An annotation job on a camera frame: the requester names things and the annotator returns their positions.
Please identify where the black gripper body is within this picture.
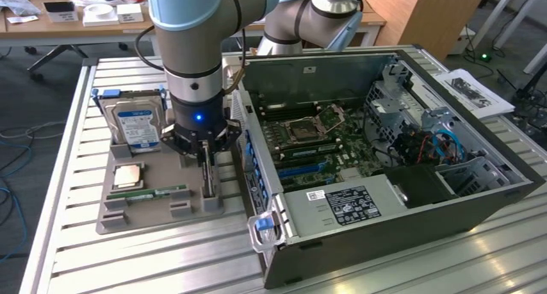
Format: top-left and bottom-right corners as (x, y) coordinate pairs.
(170, 95), (232, 143)

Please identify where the graphics card with black fan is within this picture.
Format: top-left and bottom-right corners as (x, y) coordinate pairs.
(196, 140), (222, 201)

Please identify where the hard disk in blue carrier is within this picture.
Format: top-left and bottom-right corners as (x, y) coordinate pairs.
(92, 84), (168, 156)

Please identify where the grey parts rack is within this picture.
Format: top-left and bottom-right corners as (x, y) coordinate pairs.
(96, 127), (227, 236)

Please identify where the CPU chip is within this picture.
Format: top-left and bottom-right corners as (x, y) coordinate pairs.
(111, 164), (143, 189)

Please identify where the green RAM stick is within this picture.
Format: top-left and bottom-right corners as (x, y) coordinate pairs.
(106, 184), (190, 201)

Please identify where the installed RAM stick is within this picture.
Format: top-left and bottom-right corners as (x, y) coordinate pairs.
(279, 143), (343, 160)

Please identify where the blue expansion slot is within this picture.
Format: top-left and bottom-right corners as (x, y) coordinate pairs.
(276, 161), (324, 179)

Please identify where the metal socket cover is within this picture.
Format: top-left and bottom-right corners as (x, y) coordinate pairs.
(315, 103), (347, 128)

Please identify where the grey power supply unit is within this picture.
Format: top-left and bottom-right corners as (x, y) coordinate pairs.
(282, 175), (411, 239)

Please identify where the green motherboard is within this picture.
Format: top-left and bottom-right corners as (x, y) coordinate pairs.
(256, 101), (386, 192)

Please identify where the white cube box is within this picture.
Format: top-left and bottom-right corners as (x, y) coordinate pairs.
(115, 3), (144, 24)

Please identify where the white flat box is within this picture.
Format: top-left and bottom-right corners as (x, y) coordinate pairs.
(82, 13), (120, 28)

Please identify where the black chair base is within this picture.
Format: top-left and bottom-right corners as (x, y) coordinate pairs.
(23, 44), (130, 82)

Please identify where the white tape roll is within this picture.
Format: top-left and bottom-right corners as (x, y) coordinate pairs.
(84, 4), (115, 19)

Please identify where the wooden office desk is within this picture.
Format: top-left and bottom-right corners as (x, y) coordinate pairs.
(0, 0), (155, 48)
(151, 10), (388, 56)

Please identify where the white box with black top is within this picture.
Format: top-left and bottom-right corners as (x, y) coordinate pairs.
(42, 1), (79, 23)

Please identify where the open dark PC case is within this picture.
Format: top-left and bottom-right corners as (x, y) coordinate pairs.
(220, 49), (547, 290)

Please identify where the clear plastic bag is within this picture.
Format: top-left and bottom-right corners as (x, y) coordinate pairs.
(0, 0), (44, 16)

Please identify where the printed paper stack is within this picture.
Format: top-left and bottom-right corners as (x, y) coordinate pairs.
(434, 68), (518, 119)

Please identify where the wooden cabinet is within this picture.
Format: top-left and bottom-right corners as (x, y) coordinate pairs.
(363, 0), (491, 61)

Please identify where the silver disk bay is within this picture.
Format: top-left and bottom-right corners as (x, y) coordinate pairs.
(435, 156), (513, 199)

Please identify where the blue floor cable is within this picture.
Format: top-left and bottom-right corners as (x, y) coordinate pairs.
(0, 140), (34, 259)

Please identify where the blue wire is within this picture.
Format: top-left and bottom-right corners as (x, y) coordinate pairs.
(431, 130), (467, 163)

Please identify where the white desk frame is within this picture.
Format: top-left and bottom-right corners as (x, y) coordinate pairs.
(467, 0), (547, 74)

